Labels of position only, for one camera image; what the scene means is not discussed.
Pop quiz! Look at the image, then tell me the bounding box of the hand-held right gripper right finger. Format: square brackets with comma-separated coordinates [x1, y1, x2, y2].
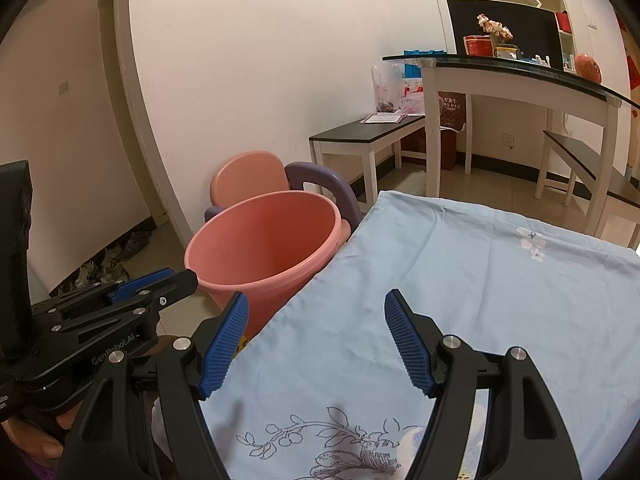
[384, 288, 583, 480]

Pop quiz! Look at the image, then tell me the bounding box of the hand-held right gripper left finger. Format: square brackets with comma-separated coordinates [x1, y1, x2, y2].
[57, 291, 250, 480]

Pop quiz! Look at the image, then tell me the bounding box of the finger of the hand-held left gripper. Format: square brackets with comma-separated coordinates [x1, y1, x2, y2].
[60, 268, 176, 311]
[52, 269, 199, 333]

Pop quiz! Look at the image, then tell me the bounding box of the pink plastic bucket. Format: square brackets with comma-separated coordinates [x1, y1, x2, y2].
[184, 191, 342, 338]

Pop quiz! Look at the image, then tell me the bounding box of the person's left forearm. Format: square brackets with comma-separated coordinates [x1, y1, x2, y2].
[20, 461, 61, 480]

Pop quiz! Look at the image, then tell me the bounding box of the person's left hand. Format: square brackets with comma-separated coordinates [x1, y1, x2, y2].
[0, 407, 76, 466]

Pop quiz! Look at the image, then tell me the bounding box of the grey sneaker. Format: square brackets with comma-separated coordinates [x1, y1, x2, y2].
[75, 245, 130, 286]

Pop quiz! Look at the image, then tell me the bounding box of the dark blue shoe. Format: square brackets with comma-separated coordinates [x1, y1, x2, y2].
[120, 231, 152, 261]

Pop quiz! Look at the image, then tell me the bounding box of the light blue floral tablecloth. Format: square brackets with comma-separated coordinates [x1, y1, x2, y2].
[200, 189, 640, 480]

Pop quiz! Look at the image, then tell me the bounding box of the purple plastic chair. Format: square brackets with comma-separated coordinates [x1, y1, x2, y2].
[204, 161, 361, 231]

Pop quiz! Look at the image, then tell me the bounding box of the dark-top white bench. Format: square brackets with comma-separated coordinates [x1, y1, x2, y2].
[308, 114, 428, 206]
[535, 130, 640, 251]

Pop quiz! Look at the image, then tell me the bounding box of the white paper sheet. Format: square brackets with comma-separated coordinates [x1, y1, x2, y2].
[360, 112, 411, 125]

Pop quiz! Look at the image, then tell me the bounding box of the dark red carton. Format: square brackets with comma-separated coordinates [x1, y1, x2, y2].
[400, 91, 467, 171]

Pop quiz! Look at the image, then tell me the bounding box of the white pink plastic bag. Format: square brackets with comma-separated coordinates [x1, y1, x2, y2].
[400, 92, 427, 116]

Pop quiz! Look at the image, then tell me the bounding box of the clear bag of red fruit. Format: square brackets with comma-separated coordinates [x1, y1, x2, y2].
[371, 65, 403, 113]

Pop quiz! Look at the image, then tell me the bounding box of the white glass-top dining table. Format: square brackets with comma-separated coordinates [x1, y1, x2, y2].
[382, 52, 640, 238]

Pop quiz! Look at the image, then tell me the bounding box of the blue tray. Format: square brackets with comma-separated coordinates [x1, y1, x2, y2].
[402, 49, 447, 78]

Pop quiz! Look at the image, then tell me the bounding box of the red tin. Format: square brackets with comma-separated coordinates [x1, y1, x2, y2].
[463, 35, 493, 57]

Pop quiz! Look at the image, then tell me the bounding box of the dried flower bouquet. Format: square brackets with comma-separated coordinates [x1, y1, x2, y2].
[476, 13, 514, 43]

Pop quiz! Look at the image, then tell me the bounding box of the red pomegranate ornament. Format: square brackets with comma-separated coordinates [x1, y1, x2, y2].
[574, 52, 602, 83]

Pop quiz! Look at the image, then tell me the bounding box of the black monitor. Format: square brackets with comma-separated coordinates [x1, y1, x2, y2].
[446, 0, 565, 70]

